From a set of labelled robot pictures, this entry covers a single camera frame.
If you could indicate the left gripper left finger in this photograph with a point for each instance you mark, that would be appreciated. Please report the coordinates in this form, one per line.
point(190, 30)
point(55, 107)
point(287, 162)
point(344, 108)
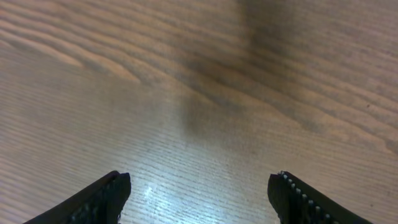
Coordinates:
point(99, 203)

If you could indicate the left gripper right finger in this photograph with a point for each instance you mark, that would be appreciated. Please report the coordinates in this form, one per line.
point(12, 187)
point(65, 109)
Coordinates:
point(296, 202)

